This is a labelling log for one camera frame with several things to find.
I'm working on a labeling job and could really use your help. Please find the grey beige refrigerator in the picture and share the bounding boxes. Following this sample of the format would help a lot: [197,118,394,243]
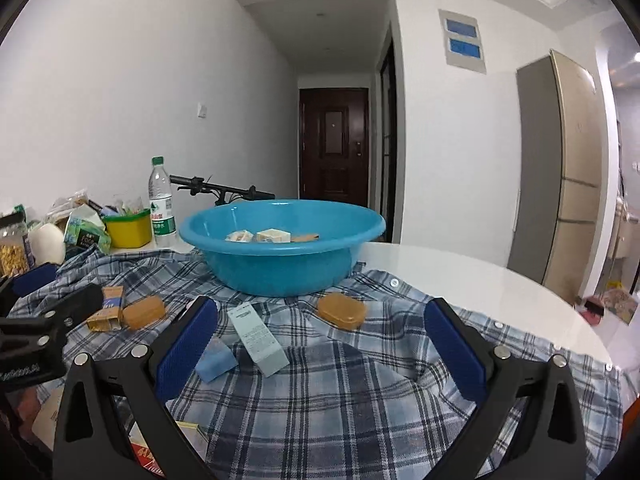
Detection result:
[507,49,621,306]

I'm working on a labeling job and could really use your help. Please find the blue plaid shirt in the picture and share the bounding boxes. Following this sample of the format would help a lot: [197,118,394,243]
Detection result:
[7,247,626,480]

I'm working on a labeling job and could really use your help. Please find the colourful printed bag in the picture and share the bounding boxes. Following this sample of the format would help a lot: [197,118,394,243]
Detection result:
[597,285,640,326]

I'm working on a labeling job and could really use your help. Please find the brown soap box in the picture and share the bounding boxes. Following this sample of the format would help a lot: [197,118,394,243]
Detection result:
[122,295,167,331]

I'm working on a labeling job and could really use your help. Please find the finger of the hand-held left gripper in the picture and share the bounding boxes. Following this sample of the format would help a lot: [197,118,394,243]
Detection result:
[0,284,105,361]
[0,261,60,306]

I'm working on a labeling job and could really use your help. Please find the pale yellow box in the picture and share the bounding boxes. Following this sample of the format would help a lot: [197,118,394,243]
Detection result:
[175,420,210,466]

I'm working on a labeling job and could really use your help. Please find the white wall panel blue labels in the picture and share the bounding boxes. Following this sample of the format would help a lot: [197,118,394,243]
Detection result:
[438,8,488,76]

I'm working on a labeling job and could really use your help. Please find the green-capped water bottle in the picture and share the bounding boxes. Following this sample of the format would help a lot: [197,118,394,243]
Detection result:
[148,156,177,248]

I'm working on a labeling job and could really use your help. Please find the brown and blue carton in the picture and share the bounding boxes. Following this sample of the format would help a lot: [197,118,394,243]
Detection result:
[86,286,125,333]

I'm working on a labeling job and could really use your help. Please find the translucent orange soap box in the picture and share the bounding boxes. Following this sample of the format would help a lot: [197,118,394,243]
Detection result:
[316,292,367,331]

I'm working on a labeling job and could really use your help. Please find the sliding glass door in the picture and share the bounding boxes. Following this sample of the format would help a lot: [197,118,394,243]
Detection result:
[377,35,398,243]

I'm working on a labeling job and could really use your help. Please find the crinkled clear plastic bag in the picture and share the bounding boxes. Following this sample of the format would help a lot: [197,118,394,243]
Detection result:
[42,189,91,226]

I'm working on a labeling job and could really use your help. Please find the plain white box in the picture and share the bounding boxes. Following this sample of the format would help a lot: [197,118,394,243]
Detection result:
[31,385,68,453]

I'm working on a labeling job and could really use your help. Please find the pale teal printed box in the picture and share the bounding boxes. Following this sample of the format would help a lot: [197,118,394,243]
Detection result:
[226,304,291,378]

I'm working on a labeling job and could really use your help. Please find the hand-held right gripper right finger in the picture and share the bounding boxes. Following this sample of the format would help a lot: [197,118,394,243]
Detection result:
[422,296,587,480]

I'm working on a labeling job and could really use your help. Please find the green tissue pack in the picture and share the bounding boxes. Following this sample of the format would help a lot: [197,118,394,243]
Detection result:
[64,205,112,255]

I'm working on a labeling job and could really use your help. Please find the jar of yellow snacks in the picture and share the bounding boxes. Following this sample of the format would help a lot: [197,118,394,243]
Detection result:
[0,205,31,278]

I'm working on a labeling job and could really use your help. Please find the blue plastic basin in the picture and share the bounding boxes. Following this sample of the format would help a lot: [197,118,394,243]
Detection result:
[178,200,387,297]

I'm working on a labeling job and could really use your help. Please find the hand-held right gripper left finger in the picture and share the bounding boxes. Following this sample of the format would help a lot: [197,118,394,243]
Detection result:
[52,295,221,480]

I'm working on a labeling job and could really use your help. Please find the white egg-shaped bottle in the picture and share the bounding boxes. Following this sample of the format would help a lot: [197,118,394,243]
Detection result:
[27,223,67,266]

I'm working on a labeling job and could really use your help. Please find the dark brown door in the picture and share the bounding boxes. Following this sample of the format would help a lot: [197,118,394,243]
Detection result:
[298,87,370,206]

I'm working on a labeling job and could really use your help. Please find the yellow plastic container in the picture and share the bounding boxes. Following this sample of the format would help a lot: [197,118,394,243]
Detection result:
[102,209,153,249]

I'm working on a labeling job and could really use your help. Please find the small clear blue box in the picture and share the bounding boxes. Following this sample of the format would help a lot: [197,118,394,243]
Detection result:
[194,337,239,383]

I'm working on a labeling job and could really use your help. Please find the red and white box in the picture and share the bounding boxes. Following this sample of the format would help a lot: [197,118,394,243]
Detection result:
[125,422,168,480]

